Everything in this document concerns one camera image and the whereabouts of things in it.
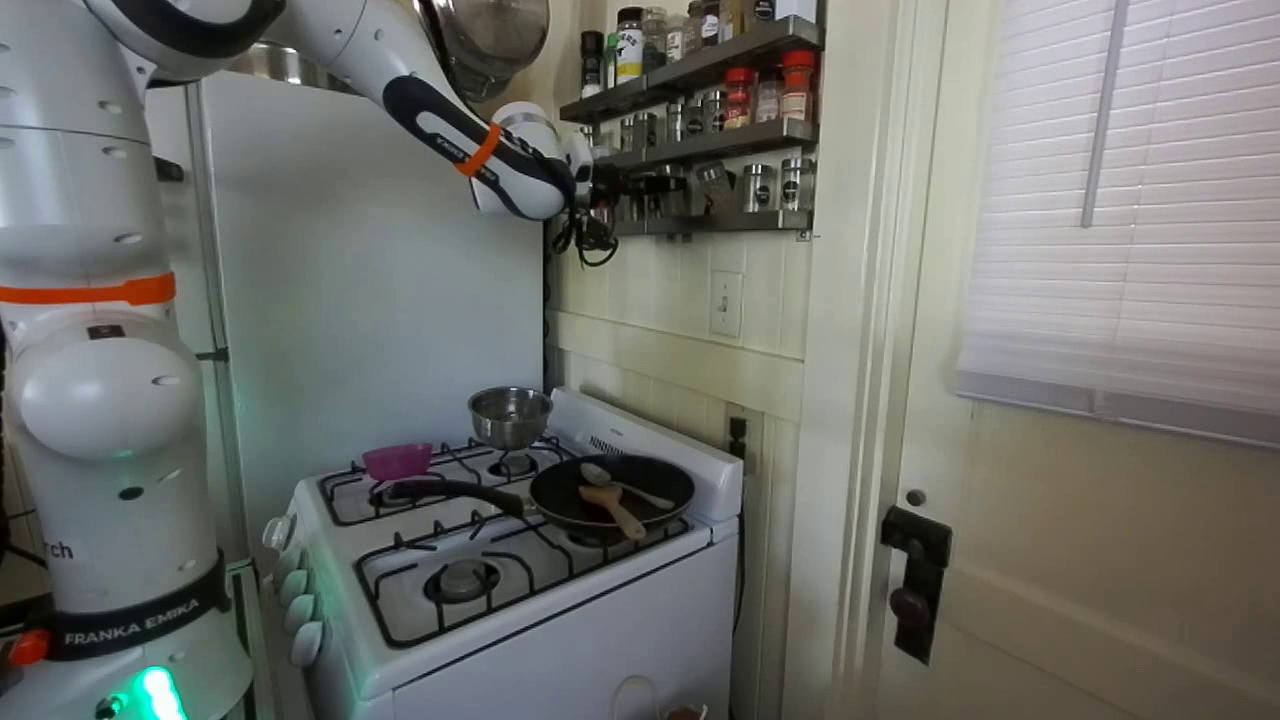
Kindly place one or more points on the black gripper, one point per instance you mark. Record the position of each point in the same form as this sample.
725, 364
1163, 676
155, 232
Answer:
592, 172

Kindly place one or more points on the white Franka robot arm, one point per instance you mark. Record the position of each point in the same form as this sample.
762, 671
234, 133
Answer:
93, 401

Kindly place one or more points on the dark glass bottle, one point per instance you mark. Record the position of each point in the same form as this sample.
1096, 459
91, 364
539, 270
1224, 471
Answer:
592, 64

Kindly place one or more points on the metal three tier spice rack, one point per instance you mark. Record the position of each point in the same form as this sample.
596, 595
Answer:
695, 229

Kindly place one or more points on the dark spice jar black lid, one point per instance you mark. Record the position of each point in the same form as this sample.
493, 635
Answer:
707, 26

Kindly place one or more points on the spice jar red lid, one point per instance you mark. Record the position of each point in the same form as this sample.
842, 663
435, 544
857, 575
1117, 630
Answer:
797, 92

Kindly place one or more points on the large jar white label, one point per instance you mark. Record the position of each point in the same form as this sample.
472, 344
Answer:
628, 58

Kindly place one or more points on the shiny hanging steel pot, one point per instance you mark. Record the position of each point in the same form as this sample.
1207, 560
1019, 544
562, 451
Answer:
503, 43

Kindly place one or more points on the small steel saucepan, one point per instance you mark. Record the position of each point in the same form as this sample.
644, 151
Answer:
505, 418

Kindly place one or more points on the white refrigerator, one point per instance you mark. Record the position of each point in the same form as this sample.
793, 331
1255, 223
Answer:
362, 333

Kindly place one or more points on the grey metal spoon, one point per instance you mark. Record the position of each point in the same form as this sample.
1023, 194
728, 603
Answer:
596, 475

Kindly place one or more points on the black frying pan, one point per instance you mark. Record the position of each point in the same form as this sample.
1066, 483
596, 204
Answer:
661, 483

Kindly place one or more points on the silver can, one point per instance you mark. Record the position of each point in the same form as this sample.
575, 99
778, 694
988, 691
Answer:
280, 64

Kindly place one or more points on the wooden spatula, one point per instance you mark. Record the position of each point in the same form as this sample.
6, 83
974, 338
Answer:
617, 504

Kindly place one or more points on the black stove grate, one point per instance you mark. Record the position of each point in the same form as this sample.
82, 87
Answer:
532, 591
340, 501

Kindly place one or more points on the white gas stove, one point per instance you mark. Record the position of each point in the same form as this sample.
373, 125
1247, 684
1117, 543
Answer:
562, 643

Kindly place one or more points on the white stove knob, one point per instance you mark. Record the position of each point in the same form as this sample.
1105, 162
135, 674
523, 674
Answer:
295, 581
309, 646
276, 534
302, 612

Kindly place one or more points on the white blind wand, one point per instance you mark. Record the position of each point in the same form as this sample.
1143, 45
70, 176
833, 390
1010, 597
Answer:
1103, 133

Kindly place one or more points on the black door lock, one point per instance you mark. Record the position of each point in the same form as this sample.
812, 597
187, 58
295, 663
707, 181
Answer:
916, 584

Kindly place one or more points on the white window blind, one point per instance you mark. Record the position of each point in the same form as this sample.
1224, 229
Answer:
1175, 242

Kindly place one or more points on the cream white door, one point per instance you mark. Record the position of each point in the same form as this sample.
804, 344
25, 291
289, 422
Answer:
1105, 575

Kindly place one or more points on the black wall plug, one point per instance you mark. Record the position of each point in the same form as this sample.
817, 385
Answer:
736, 439

